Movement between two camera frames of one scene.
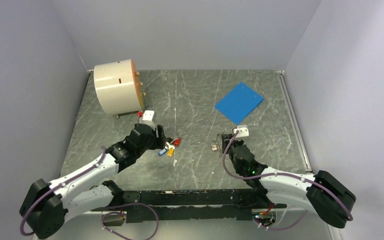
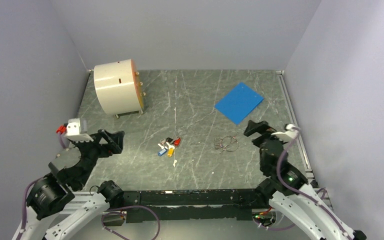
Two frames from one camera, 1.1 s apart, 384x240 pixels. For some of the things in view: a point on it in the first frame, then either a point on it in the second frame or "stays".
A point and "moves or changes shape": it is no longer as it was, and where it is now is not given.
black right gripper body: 234,143 -> 259,141
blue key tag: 160,153 stays
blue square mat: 239,103 stays
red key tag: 177,142 stays
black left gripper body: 157,142 -> 92,150
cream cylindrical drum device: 117,87 stays
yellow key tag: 170,152 stays
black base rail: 190,205 stays
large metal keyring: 216,143 moves or changes shape
